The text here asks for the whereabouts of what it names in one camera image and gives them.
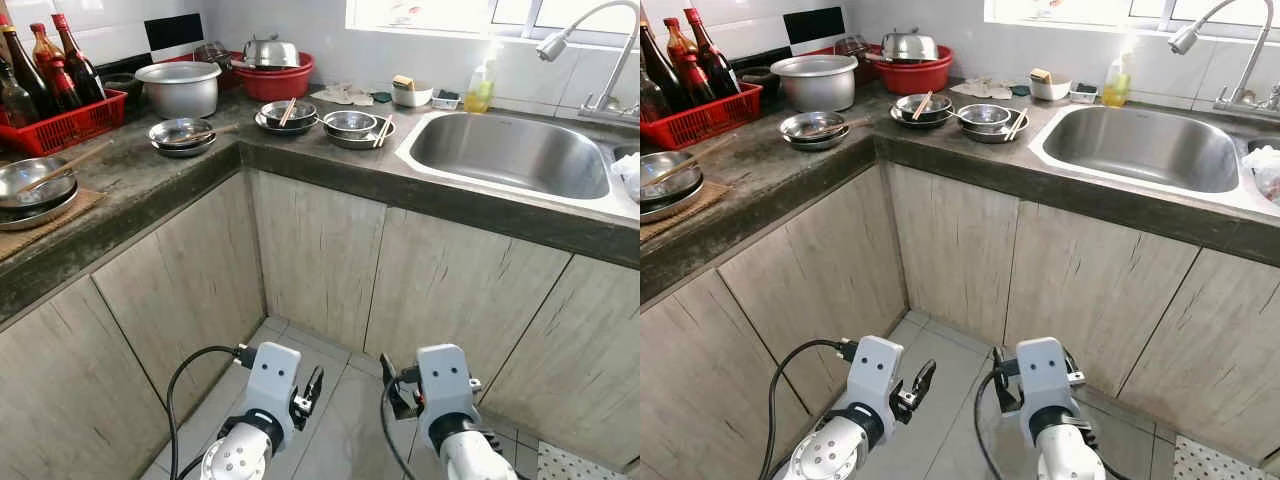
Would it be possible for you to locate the white plastic bag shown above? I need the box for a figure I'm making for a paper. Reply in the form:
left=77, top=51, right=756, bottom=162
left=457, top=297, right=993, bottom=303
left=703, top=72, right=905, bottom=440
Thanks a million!
left=611, top=150, right=641, bottom=203
left=1242, top=145, right=1280, bottom=207

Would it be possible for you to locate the aluminium cooking pot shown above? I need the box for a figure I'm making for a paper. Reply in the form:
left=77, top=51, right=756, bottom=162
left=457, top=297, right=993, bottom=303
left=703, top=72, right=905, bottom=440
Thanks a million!
left=135, top=61, right=223, bottom=121
left=770, top=55, right=859, bottom=113

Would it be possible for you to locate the yellow dish soap bottle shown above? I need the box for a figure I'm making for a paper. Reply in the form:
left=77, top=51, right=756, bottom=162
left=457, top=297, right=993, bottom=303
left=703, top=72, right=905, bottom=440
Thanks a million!
left=463, top=45, right=498, bottom=115
left=1100, top=42, right=1135, bottom=109

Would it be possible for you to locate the amber bottle red cap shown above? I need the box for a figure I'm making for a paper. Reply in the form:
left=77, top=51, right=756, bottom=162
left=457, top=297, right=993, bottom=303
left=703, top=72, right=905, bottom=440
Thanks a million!
left=663, top=15, right=701, bottom=91
left=29, top=22, right=67, bottom=93

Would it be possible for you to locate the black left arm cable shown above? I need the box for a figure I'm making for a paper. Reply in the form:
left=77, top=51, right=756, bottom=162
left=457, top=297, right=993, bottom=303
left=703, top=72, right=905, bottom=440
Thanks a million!
left=164, top=344, right=253, bottom=480
left=757, top=338, right=853, bottom=480

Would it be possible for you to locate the red plastic basket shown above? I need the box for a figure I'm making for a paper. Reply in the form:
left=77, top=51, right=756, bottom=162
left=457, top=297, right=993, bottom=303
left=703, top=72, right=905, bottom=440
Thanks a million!
left=641, top=82, right=763, bottom=151
left=0, top=88, right=130, bottom=159

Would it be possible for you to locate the stainless steel sink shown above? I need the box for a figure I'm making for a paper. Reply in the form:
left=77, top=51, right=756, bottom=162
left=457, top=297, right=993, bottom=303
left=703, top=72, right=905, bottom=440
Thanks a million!
left=397, top=108, right=641, bottom=222
left=1029, top=100, right=1280, bottom=217

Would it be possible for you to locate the window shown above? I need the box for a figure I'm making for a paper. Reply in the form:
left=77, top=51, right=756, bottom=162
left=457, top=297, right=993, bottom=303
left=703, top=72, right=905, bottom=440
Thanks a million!
left=345, top=0, right=641, bottom=42
left=985, top=0, right=1280, bottom=32

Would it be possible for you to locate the steel bowl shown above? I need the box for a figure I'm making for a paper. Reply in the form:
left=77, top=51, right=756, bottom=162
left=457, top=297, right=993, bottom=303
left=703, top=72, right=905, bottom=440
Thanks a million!
left=321, top=110, right=379, bottom=140
left=640, top=150, right=703, bottom=205
left=781, top=111, right=849, bottom=141
left=896, top=93, right=953, bottom=122
left=956, top=104, right=1013, bottom=133
left=149, top=118, right=215, bottom=148
left=0, top=156, right=79, bottom=212
left=262, top=100, right=318, bottom=129

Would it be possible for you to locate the tall dark soy sauce bottle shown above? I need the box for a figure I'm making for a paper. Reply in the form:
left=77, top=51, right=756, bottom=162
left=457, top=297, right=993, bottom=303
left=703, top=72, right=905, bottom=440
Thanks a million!
left=0, top=25, right=43, bottom=119
left=640, top=5, right=691, bottom=113

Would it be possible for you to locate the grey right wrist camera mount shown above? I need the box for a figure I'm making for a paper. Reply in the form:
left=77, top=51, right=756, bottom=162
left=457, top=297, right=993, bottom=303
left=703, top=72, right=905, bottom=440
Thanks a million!
left=414, top=345, right=474, bottom=451
left=1014, top=337, right=1072, bottom=446

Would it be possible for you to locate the white patterned floor mat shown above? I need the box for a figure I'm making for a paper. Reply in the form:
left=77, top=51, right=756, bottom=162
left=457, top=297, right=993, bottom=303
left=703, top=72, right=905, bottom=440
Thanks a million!
left=534, top=440, right=627, bottom=480
left=1169, top=434, right=1267, bottom=480

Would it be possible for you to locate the clear glass oil bottle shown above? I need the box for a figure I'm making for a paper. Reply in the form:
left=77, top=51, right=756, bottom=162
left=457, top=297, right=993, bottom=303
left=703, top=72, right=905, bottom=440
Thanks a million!
left=640, top=70, right=673, bottom=124
left=0, top=60, right=39, bottom=129

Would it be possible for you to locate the steel pot with lid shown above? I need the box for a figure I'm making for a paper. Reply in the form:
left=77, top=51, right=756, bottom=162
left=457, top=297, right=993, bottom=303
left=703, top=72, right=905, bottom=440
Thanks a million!
left=880, top=27, right=941, bottom=63
left=243, top=34, right=301, bottom=71

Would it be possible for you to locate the chrome gooseneck faucet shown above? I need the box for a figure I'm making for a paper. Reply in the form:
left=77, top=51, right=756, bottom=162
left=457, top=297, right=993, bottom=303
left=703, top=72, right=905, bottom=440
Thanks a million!
left=1168, top=0, right=1280, bottom=114
left=535, top=0, right=641, bottom=124

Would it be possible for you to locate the dark bottle red cap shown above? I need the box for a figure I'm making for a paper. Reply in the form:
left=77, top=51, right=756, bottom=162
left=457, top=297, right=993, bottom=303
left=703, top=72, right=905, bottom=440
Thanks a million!
left=683, top=8, right=744, bottom=99
left=50, top=12, right=107, bottom=103

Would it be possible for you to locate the small red label bottle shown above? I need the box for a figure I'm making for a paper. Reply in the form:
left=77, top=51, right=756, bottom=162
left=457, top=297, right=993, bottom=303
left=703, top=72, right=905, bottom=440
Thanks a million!
left=45, top=57, right=84, bottom=113
left=684, top=55, right=717, bottom=107

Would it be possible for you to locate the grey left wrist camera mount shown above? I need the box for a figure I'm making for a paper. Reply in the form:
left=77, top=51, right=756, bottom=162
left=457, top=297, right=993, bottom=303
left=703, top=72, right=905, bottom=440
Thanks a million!
left=847, top=335, right=905, bottom=441
left=245, top=342, right=302, bottom=451

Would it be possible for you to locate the white rag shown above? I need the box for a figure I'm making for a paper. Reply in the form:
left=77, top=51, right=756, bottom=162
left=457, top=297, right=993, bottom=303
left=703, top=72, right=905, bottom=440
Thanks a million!
left=954, top=77, right=1014, bottom=100
left=317, top=82, right=377, bottom=107

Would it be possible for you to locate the steel plate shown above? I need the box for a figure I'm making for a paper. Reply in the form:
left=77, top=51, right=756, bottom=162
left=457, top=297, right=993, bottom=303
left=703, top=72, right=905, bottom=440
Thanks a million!
left=0, top=185, right=82, bottom=234
left=150, top=135, right=217, bottom=159
left=889, top=106, right=955, bottom=130
left=960, top=114, right=1032, bottom=145
left=783, top=128, right=851, bottom=152
left=640, top=180, right=705, bottom=225
left=325, top=120, right=397, bottom=152
left=254, top=112, right=322, bottom=137

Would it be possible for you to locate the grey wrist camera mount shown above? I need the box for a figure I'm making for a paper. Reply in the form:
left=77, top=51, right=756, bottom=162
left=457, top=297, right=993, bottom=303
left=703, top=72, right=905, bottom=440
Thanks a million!
left=847, top=335, right=905, bottom=441
left=245, top=342, right=302, bottom=451
left=414, top=345, right=474, bottom=451
left=1014, top=337, right=1072, bottom=446

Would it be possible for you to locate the brown woven mat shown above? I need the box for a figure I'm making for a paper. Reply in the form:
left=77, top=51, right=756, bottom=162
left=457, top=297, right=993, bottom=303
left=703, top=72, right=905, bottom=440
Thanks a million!
left=640, top=180, right=734, bottom=245
left=0, top=185, right=107, bottom=264

